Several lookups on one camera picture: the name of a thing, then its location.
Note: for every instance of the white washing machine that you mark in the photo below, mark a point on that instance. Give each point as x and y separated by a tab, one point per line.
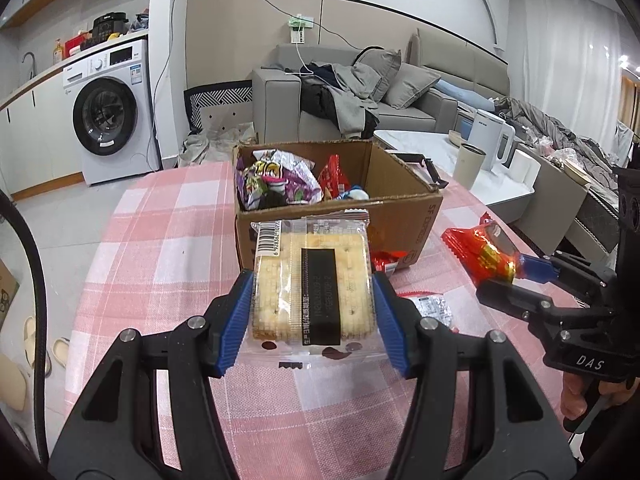
110	110

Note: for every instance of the grey coat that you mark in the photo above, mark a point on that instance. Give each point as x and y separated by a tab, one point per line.
352	95

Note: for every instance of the black and white patterned panel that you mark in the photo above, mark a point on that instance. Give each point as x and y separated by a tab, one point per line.
217	102

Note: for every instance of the white marble coffee table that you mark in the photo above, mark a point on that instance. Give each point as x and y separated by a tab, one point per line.
420	142

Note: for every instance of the light blue cushion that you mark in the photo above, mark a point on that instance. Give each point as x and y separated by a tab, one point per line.
462	95

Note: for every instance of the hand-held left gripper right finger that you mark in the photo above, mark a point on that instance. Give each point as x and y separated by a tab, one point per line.
395	325

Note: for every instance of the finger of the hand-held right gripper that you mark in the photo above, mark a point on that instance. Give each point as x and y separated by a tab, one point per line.
537	269
510	296

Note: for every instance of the beige slipper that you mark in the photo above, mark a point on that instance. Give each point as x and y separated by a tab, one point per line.
36	345
61	352
11	382

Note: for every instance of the purple snack bag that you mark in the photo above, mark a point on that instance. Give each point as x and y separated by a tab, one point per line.
290	175
250	190

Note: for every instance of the blue cookie packet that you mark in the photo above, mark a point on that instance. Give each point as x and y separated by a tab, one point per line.
357	191

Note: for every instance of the grey sofa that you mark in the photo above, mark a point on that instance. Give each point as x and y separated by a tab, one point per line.
280	105

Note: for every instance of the dark jacket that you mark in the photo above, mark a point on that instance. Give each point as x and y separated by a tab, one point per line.
317	95

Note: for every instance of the large red chip bag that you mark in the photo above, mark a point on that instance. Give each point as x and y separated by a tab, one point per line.
332	175

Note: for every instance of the black plastic frame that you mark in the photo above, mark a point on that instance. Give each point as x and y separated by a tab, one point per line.
432	172

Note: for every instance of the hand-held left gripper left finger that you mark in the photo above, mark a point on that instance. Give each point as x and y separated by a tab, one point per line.
235	320

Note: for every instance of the white curtain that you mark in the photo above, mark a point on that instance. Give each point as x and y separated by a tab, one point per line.
575	50

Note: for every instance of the black rice cooker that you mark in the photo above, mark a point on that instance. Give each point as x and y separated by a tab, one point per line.
110	26

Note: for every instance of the light grey pillow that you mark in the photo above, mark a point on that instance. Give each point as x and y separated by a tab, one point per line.
412	85

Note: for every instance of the red and white snack packet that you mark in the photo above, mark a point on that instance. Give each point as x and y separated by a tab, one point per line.
430	307

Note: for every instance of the person's right hand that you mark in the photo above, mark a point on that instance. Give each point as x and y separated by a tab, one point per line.
572	400

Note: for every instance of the pink checkered tablecloth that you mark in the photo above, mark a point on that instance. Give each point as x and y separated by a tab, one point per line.
165	240

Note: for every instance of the orange-red chocolate cookie packet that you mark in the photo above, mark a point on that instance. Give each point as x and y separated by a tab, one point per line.
392	260

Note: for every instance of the grey blanket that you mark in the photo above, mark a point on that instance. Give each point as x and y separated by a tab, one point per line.
565	135

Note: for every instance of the white electric kettle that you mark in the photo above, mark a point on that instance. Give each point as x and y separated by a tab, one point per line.
487	135

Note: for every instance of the red packet with dark bar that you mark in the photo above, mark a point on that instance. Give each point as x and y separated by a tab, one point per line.
475	250

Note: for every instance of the kitchen faucet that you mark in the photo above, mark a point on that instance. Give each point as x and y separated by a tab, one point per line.
27	60

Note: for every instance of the white kitchen counter cabinet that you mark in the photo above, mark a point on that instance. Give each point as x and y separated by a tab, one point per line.
35	130

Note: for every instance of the clear cracker packet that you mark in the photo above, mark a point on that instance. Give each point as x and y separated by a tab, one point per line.
310	280

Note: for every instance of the beige cup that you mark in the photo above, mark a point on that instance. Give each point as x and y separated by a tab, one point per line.
467	167

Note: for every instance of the small cardboard box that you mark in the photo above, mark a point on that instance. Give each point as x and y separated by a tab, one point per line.
7	295

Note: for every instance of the red box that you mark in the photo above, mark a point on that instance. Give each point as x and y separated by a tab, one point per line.
77	44

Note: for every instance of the dark grey pillow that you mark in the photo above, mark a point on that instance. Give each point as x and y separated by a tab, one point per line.
380	72

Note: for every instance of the brown cardboard box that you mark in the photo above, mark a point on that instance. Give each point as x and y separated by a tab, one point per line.
400	225

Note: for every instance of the toilet paper rolls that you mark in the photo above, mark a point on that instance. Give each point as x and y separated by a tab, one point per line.
525	166

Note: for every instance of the grey bench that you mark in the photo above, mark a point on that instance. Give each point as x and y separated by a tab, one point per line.
557	200

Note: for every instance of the green wall power strip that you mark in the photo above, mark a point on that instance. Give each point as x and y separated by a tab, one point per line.
300	22

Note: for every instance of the yellow bottle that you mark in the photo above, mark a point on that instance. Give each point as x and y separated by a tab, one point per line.
58	52

